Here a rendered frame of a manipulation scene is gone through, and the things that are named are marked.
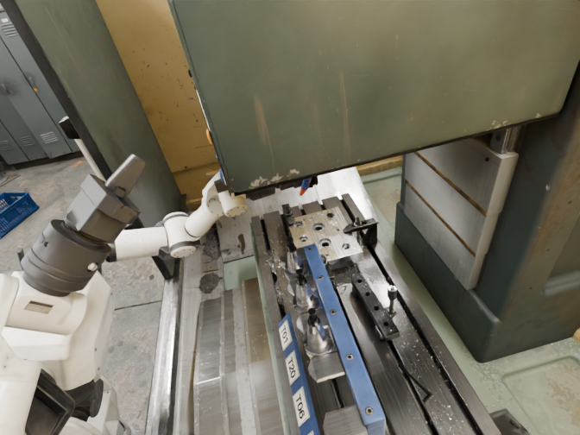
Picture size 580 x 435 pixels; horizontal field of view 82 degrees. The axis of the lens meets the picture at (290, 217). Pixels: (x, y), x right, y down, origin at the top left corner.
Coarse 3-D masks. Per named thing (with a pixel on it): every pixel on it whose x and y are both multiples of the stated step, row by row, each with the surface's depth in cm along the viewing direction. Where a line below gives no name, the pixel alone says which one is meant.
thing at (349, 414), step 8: (344, 408) 61; (352, 408) 61; (328, 416) 60; (336, 416) 60; (344, 416) 60; (352, 416) 60; (360, 416) 60; (328, 424) 60; (336, 424) 59; (344, 424) 59; (352, 424) 59; (360, 424) 59; (328, 432) 59; (336, 432) 58; (344, 432) 58; (352, 432) 58; (360, 432) 58
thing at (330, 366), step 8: (336, 352) 70; (312, 360) 69; (320, 360) 69; (328, 360) 69; (336, 360) 68; (312, 368) 68; (320, 368) 68; (328, 368) 67; (336, 368) 67; (312, 376) 67; (320, 376) 66; (328, 376) 66; (336, 376) 66
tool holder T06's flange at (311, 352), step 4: (324, 328) 73; (328, 332) 72; (304, 336) 73; (328, 336) 74; (304, 340) 72; (328, 340) 71; (304, 344) 73; (328, 344) 70; (332, 344) 72; (308, 348) 70; (324, 348) 70; (328, 348) 70; (332, 348) 72; (308, 352) 70; (312, 352) 69; (316, 352) 69; (320, 352) 69; (324, 352) 69; (328, 352) 71; (312, 356) 71
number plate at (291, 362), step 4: (292, 352) 100; (288, 356) 100; (292, 356) 99; (288, 360) 100; (292, 360) 98; (296, 360) 97; (288, 364) 99; (292, 364) 98; (296, 364) 96; (288, 368) 99; (292, 368) 97; (296, 368) 95; (288, 372) 98; (292, 372) 97; (296, 372) 95; (288, 376) 97; (292, 376) 96; (296, 376) 94; (292, 380) 95
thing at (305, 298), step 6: (306, 282) 75; (300, 288) 75; (306, 288) 76; (300, 294) 76; (306, 294) 77; (312, 294) 79; (300, 300) 78; (306, 300) 77; (312, 300) 79; (306, 306) 78
